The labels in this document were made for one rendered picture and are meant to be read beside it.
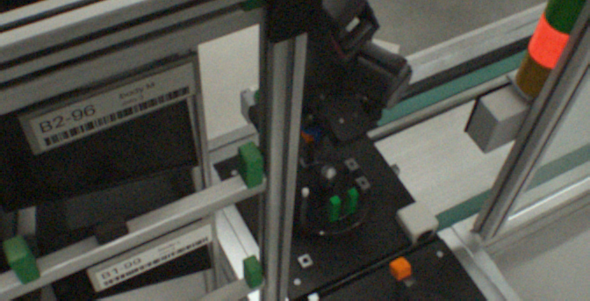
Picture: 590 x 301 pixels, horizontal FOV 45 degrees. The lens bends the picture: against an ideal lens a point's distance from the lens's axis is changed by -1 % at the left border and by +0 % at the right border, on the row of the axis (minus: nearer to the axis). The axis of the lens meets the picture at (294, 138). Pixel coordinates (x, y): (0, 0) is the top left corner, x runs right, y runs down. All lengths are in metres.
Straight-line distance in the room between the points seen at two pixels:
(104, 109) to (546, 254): 0.96
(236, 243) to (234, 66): 0.43
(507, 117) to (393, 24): 1.88
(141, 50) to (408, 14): 2.44
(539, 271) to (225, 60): 0.67
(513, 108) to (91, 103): 0.60
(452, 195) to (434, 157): 0.08
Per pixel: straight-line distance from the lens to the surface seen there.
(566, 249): 1.24
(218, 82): 1.33
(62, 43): 0.32
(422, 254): 1.03
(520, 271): 1.19
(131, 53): 0.34
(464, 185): 1.17
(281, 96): 0.40
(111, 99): 0.35
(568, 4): 0.76
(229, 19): 0.35
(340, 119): 0.86
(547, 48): 0.80
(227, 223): 1.05
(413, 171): 1.17
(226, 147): 1.12
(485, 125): 0.87
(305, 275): 1.00
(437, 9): 2.79
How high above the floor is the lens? 1.87
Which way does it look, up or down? 54 degrees down
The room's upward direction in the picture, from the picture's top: 4 degrees clockwise
